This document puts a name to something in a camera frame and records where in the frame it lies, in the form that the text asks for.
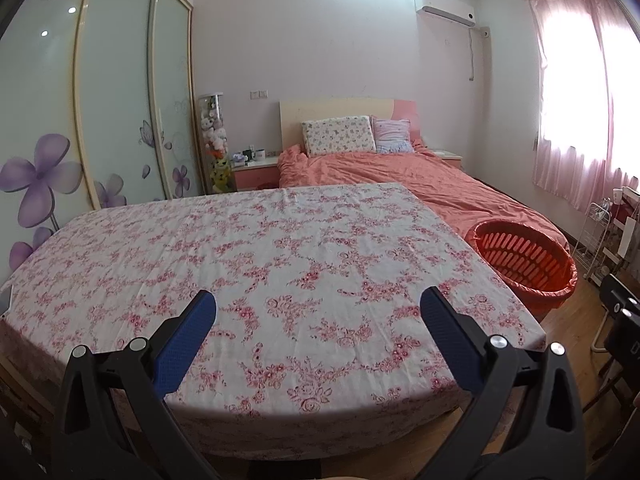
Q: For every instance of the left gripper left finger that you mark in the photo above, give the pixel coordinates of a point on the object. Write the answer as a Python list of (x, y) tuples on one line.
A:
[(90, 440)]

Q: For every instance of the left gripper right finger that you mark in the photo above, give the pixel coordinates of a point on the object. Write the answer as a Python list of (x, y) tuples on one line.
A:
[(524, 420)]

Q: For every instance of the black chair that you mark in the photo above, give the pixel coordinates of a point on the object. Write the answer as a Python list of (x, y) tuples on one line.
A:
[(618, 337)]

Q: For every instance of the orange plastic laundry basket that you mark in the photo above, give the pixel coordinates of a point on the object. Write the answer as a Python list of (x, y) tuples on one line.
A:
[(536, 268)]

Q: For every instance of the floral pink tablecloth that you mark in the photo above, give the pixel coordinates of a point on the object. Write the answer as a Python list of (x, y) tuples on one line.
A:
[(318, 348)]

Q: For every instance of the salmon pink duvet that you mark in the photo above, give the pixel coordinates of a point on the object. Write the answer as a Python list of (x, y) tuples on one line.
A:
[(459, 199)]

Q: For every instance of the right nightstand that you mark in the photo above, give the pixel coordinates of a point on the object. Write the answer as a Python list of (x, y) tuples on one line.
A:
[(450, 158)]

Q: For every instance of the pink left nightstand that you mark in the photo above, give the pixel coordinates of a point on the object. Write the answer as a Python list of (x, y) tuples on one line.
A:
[(257, 175)]

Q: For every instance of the pink window curtain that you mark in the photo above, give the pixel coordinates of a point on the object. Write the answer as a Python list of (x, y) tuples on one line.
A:
[(588, 141)]

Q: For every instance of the plush toy display tube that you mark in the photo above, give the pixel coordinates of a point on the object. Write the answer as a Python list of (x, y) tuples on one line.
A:
[(215, 151)]

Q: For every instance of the pink striped pillow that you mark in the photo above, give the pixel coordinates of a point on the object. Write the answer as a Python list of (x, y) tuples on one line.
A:
[(392, 136)]

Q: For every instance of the sliding glass wardrobe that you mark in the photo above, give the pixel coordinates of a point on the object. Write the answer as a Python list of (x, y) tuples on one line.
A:
[(97, 111)]

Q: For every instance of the floral print pillow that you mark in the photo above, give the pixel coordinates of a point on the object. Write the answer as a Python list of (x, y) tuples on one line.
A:
[(350, 134)]

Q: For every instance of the white air conditioner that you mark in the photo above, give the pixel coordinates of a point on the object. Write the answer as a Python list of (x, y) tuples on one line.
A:
[(453, 10)]

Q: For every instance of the white wire rack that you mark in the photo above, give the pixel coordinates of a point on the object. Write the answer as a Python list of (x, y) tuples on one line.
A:
[(609, 240)]

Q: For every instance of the white wall power outlet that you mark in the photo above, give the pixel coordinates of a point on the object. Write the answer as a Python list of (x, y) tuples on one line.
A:
[(258, 95)]

